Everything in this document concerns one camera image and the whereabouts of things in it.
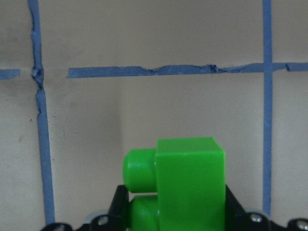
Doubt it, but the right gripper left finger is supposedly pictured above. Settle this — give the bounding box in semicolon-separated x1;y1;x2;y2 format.
39;184;132;231

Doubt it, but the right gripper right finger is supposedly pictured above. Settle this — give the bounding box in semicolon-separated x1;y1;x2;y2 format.
225;186;308;231

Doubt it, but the green toy block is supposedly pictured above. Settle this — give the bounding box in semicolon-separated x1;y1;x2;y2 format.
123;137;226;231

